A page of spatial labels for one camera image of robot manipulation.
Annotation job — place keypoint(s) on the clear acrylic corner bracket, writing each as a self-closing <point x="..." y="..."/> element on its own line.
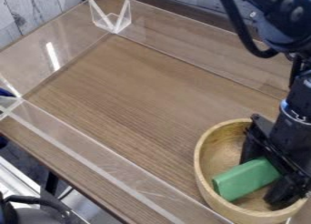
<point x="111" y="22"/>

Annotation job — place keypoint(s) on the light wooden bowl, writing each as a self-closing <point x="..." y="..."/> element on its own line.
<point x="217" y="154"/>

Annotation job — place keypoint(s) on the green rectangular block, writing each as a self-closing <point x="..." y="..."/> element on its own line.
<point x="245" y="178"/>

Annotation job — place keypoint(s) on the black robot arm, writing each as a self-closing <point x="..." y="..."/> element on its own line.
<point x="285" y="28"/>

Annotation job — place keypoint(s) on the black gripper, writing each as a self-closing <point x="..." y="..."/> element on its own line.
<point x="283" y="142"/>

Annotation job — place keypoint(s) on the clear acrylic wall panels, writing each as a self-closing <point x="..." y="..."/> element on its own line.
<point x="110" y="107"/>

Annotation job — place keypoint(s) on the black table leg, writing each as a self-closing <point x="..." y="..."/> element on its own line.
<point x="52" y="183"/>

